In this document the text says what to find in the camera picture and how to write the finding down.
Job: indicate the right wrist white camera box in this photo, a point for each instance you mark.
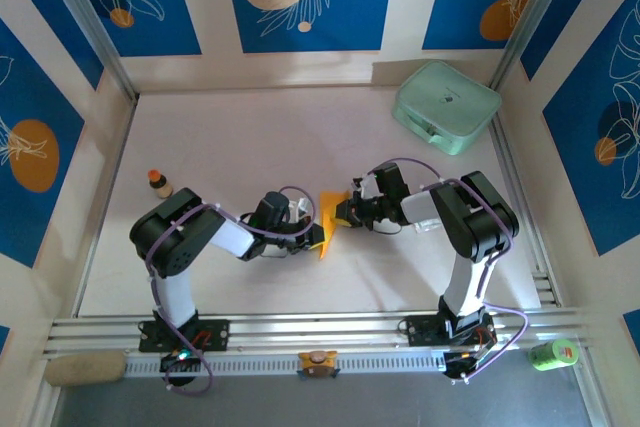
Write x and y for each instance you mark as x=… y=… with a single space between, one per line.
x=369 y=188

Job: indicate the mint green zip pouch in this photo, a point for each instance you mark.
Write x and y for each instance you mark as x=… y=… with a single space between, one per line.
x=445 y=102

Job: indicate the green cup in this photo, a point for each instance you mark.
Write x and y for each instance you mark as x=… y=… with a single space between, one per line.
x=550 y=354

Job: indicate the long aluminium mounting rail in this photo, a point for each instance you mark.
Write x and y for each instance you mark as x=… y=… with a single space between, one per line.
x=320 y=329

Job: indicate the small brown bottle orange cap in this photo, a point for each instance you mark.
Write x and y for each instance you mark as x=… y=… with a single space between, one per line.
x=161 y=189

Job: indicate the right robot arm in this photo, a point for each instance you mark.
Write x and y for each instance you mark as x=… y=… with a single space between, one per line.
x=480 y=222

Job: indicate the aluminium side rail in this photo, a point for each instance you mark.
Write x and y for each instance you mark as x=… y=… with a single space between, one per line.
x=546 y=289

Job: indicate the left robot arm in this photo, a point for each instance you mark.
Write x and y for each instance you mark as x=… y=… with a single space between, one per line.
x=170 y=242

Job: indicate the clear plastic container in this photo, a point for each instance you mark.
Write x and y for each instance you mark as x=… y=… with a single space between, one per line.
x=427 y=226

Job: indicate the yellow paper sheet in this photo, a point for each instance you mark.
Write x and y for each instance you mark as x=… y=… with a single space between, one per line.
x=327 y=207

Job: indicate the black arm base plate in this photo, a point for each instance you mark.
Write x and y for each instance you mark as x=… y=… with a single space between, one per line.
x=215 y=334
x=420 y=329

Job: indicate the aluminium frame post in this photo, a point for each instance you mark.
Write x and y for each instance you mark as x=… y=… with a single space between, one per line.
x=535 y=12
x=85 y=12

